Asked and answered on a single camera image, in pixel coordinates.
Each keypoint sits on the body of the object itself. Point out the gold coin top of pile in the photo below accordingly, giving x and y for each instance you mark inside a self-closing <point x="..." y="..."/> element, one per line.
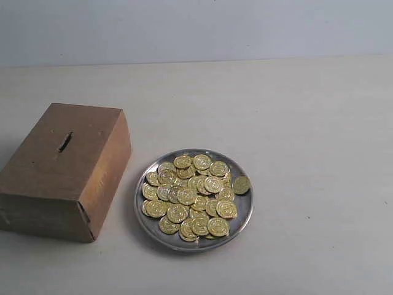
<point x="182" y="161"/>

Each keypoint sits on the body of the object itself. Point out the brown cardboard slotted box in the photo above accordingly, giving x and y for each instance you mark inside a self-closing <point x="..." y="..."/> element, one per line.
<point x="61" y="180"/>

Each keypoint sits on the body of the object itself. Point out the round silver metal plate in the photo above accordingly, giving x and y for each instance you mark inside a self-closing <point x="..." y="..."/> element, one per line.
<point x="149" y="227"/>

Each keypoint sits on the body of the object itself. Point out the gold coin front right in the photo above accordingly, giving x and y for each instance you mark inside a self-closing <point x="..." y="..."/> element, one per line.
<point x="218" y="227"/>

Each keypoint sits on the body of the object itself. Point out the gold coin left edge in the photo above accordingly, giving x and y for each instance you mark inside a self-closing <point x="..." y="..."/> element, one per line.
<point x="149" y="192"/>

